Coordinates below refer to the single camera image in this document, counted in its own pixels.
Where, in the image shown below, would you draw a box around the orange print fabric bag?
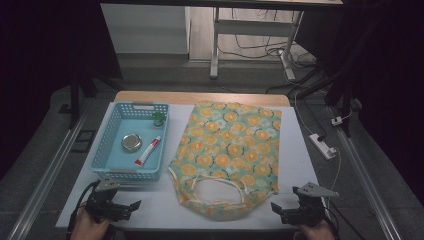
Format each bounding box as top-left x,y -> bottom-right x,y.
167,100 -> 284,222

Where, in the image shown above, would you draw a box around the red and white tube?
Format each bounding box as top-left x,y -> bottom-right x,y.
134,135 -> 162,168

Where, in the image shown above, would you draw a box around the black metal stand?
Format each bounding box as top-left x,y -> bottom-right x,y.
67,64 -> 98,130

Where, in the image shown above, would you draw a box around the round metal tin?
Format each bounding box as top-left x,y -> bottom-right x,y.
120,133 -> 143,154

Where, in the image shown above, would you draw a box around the small green-capped jar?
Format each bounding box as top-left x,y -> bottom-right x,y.
151,111 -> 167,128

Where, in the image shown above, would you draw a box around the aluminium rail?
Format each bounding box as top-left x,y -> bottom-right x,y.
328,106 -> 405,240
6,113 -> 88,240

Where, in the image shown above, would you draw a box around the person's right hand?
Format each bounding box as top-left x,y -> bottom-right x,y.
298,219 -> 338,240

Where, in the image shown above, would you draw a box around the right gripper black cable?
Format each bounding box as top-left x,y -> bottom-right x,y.
321,196 -> 363,240

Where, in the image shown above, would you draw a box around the white desk frame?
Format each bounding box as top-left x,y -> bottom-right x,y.
209,6 -> 306,81

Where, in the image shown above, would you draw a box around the person's left hand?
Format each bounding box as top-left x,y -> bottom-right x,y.
69,208 -> 113,240

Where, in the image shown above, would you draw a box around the white cabinet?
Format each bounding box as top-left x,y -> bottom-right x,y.
99,3 -> 192,55

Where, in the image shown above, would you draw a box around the black floor cables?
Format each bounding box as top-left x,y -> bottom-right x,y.
218,8 -> 318,69

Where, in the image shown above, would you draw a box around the blue plastic basket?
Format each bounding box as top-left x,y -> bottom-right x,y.
90,101 -> 170,184

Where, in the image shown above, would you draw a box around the black floor bracket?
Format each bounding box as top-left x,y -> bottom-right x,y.
70,129 -> 98,154

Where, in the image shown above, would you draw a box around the white table mat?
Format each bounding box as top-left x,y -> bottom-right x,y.
55,101 -> 334,231

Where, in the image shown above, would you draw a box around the white power strip cable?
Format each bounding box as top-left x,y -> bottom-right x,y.
326,148 -> 343,209

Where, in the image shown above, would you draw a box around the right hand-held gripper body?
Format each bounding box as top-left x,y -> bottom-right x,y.
279,182 -> 340,228

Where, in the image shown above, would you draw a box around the white power strip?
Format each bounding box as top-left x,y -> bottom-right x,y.
308,133 -> 338,160

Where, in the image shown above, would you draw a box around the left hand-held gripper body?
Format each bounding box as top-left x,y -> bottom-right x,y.
84,179 -> 133,223

